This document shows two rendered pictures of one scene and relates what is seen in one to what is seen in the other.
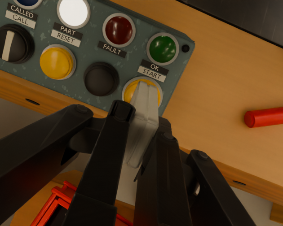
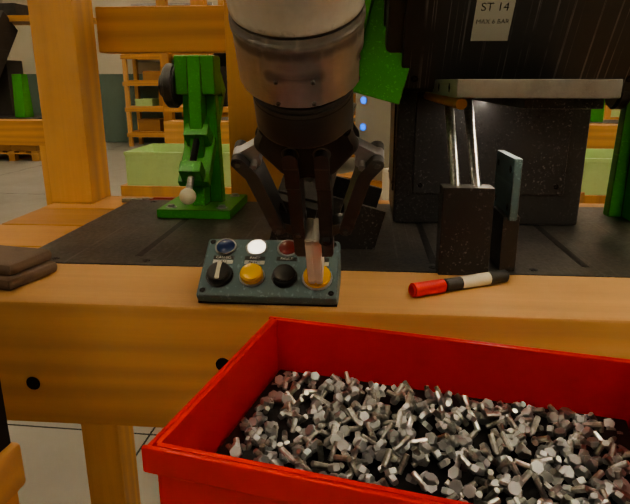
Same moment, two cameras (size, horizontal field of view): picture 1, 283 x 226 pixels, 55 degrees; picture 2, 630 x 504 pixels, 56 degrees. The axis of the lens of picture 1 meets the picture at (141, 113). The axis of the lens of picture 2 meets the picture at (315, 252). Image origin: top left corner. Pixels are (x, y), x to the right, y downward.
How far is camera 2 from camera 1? 53 cm
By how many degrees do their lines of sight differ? 61
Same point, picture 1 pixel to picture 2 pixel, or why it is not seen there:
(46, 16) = (239, 255)
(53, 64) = (250, 270)
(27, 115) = not seen: outside the picture
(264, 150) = (439, 304)
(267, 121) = (425, 284)
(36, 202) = not seen: hidden behind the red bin
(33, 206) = not seen: hidden behind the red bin
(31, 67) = (232, 285)
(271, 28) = (407, 267)
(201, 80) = (364, 289)
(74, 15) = (258, 247)
